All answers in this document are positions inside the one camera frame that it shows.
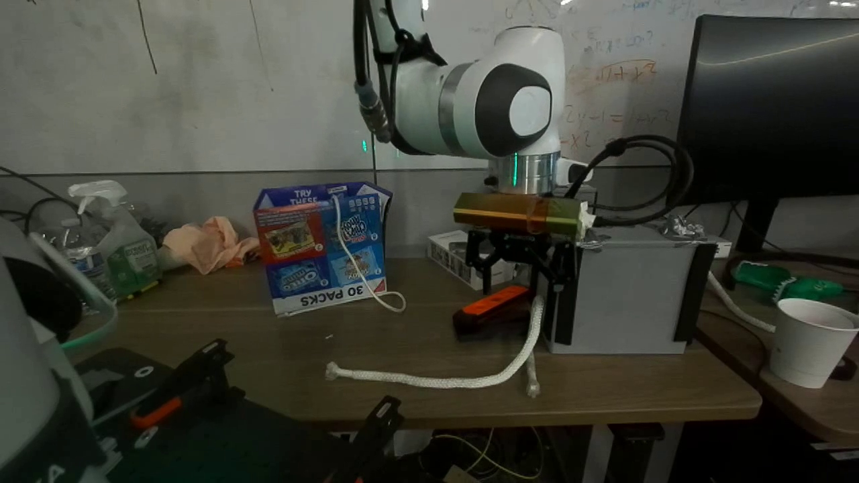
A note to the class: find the brown wrist camera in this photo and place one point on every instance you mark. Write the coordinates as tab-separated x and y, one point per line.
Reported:
520	214

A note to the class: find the black clamp with orange trigger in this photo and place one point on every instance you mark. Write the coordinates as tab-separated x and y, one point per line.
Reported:
191	370

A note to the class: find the white paper cup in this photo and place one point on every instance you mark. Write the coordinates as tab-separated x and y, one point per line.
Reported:
806	350

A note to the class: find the large grey metal case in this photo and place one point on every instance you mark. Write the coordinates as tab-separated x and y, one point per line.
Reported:
627	295

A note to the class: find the black computer monitor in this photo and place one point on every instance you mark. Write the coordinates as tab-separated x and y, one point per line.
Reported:
770	108

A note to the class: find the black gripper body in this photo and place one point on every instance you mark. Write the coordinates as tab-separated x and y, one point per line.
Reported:
515	245

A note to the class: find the small white device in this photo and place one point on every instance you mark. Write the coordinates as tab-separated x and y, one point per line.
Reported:
447	251

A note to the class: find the white power adapter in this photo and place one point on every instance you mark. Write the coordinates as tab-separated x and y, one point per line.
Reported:
720	248

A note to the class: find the green clear bag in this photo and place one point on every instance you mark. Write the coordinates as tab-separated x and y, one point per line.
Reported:
124	255

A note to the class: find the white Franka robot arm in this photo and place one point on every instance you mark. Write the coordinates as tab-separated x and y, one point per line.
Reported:
447	108

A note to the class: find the orange and black tool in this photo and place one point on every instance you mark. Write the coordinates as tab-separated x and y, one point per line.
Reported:
486	307

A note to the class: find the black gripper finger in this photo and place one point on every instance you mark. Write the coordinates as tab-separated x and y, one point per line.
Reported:
541	280
485	277

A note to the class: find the dark bag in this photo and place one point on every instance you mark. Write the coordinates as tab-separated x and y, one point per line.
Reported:
243	445

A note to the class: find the blue cardboard box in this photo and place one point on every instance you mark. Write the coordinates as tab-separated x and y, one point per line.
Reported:
304	277

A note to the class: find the desk leg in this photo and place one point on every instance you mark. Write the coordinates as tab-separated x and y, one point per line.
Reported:
596	456

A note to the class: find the green plastic object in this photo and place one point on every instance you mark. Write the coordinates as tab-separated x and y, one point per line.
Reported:
762	277

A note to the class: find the peach cloth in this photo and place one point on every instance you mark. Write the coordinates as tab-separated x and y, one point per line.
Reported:
206	243

